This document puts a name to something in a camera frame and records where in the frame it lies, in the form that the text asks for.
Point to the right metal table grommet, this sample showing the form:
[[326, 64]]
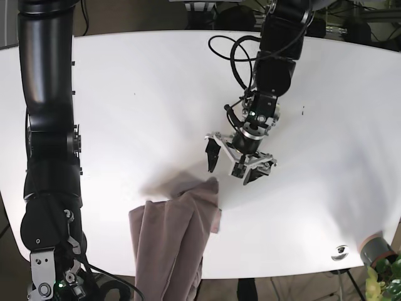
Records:
[[340, 253]]

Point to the grey plant pot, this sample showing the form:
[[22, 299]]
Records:
[[375, 248]]

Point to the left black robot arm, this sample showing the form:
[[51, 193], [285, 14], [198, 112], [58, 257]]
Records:
[[280, 46]]

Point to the pink T-shirt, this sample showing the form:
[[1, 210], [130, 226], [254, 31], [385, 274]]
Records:
[[169, 239]]

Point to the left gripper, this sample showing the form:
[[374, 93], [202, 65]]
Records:
[[260, 114]]

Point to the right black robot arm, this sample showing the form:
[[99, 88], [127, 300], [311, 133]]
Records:
[[51, 227]]

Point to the green plant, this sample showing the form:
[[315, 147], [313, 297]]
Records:
[[383, 282]]

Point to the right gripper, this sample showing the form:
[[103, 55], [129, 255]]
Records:
[[60, 274]]

